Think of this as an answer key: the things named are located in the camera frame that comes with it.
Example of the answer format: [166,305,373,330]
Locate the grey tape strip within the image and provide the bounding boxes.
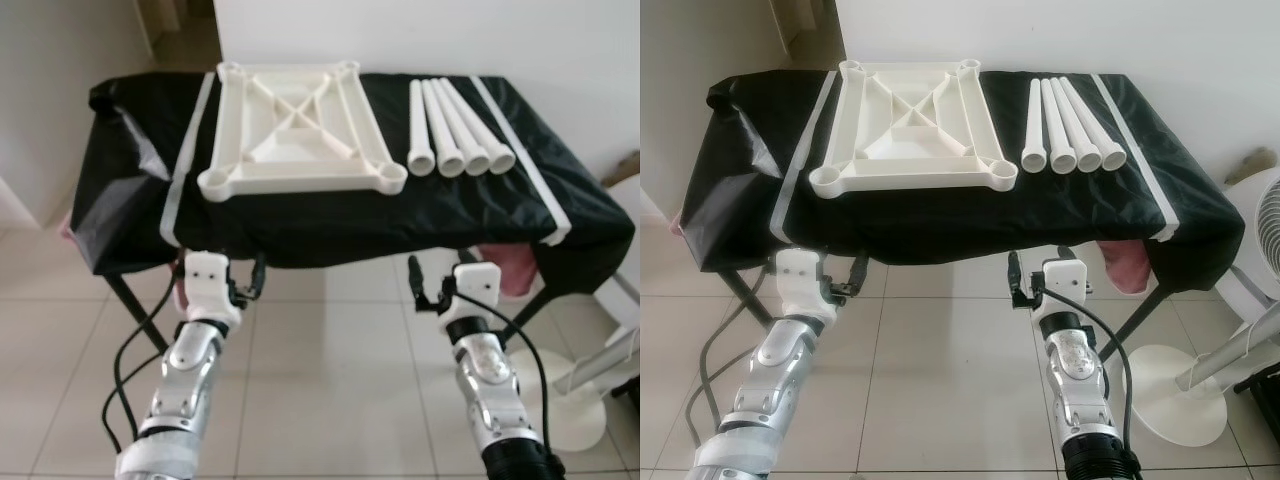
[1090,73,1181,243]
[470,75,571,246]
[770,70,839,241]
[160,72,217,246]

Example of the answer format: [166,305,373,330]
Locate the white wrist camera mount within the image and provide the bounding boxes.
[1040,258,1089,319]
[183,253,244,329]
[452,262,501,323]
[775,248,831,326]

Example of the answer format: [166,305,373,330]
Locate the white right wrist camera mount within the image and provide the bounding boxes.
[452,262,501,323]
[1040,258,1089,319]

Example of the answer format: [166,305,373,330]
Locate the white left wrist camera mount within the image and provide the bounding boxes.
[775,248,831,326]
[183,253,244,329]

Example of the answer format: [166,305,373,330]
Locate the black metal table frame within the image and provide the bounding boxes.
[103,270,641,353]
[715,268,1176,351]

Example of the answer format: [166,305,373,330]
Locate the white standing fan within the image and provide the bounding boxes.
[515,178,641,453]
[1118,165,1280,448]

